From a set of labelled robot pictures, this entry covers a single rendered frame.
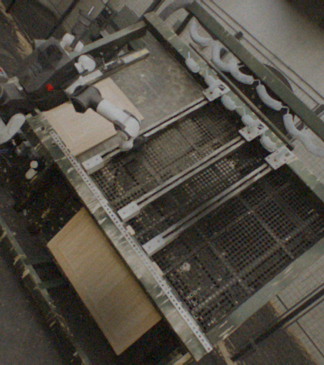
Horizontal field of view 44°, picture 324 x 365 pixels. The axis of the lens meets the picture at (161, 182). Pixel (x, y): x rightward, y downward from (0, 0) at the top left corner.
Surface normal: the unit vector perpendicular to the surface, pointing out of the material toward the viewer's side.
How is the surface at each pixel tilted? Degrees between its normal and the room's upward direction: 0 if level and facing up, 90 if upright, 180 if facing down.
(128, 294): 90
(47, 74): 82
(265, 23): 90
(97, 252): 90
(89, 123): 52
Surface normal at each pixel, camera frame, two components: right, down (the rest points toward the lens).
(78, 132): 0.09, -0.46
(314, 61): -0.51, -0.18
